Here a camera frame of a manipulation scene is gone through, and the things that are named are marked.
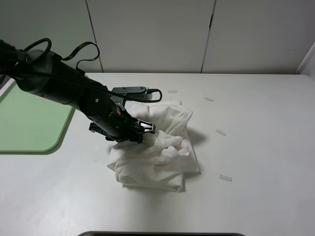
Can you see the green plastic tray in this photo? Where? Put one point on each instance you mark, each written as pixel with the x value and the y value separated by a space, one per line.
pixel 30 124

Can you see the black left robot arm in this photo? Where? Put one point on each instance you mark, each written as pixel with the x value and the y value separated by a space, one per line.
pixel 39 71

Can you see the clear tape marker middle right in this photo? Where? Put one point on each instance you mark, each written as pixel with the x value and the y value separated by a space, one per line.
pixel 220 132

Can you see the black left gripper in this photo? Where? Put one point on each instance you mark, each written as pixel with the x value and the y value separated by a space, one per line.
pixel 118 125

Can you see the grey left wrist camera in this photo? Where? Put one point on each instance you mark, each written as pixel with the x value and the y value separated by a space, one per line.
pixel 139 93

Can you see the white short sleeve shirt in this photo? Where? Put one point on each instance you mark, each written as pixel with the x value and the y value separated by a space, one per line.
pixel 163 158

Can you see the clear tape marker lower right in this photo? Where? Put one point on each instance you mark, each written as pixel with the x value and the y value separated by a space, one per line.
pixel 222 177

